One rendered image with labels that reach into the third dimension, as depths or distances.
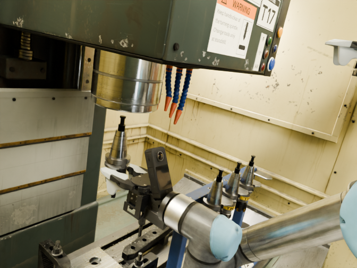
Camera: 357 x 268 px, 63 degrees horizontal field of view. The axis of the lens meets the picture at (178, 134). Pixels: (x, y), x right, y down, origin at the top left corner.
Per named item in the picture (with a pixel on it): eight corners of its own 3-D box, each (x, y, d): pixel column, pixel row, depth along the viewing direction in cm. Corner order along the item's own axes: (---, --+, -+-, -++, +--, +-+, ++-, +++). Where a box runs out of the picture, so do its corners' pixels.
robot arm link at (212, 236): (219, 275, 54) (230, 235, 51) (173, 243, 60) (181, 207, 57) (238, 255, 60) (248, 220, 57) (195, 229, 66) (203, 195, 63)
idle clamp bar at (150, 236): (172, 239, 117) (175, 225, 116) (127, 273, 96) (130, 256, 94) (162, 233, 120) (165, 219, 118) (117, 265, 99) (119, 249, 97)
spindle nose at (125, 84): (131, 97, 80) (137, 52, 76) (172, 112, 70) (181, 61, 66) (76, 96, 68) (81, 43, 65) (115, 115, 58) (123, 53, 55)
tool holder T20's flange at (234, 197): (227, 191, 99) (229, 184, 98) (242, 200, 95) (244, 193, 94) (216, 195, 94) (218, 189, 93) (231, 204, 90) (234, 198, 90)
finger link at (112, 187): (91, 189, 71) (122, 203, 68) (93, 167, 69) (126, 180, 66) (99, 185, 74) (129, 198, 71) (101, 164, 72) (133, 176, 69)
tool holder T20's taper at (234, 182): (229, 186, 97) (234, 168, 95) (240, 192, 94) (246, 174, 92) (221, 189, 94) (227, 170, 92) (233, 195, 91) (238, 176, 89)
